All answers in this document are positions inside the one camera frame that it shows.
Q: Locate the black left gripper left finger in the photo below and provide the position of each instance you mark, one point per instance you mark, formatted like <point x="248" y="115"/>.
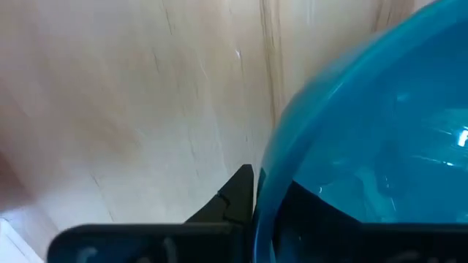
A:
<point x="237" y="197"/>

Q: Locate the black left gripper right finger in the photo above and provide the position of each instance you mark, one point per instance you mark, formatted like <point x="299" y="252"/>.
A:
<point x="303" y="208"/>

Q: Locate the teal plastic bowl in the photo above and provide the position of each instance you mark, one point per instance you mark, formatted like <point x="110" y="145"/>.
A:
<point x="365" y="128"/>

